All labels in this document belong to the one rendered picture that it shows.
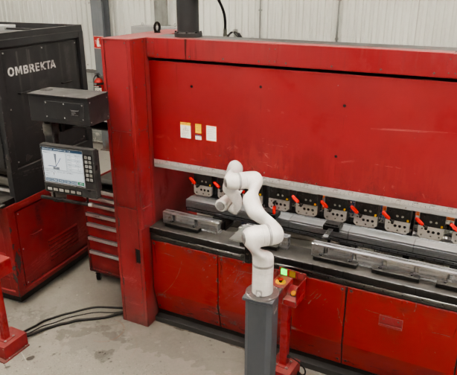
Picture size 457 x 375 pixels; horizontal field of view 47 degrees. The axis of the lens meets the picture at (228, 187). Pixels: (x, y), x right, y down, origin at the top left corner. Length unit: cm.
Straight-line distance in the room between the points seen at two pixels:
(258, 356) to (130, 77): 201
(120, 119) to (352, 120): 163
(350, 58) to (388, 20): 422
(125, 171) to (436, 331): 239
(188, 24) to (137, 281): 203
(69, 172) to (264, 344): 179
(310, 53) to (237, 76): 53
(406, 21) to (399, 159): 425
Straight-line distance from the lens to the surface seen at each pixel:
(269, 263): 294
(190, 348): 431
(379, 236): 389
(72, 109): 373
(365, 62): 328
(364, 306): 371
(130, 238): 421
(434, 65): 322
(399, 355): 386
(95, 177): 375
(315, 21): 765
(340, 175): 348
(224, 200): 347
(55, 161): 392
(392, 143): 335
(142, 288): 438
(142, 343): 441
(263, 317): 307
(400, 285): 357
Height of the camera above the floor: 265
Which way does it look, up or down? 21 degrees down
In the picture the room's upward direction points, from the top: straight up
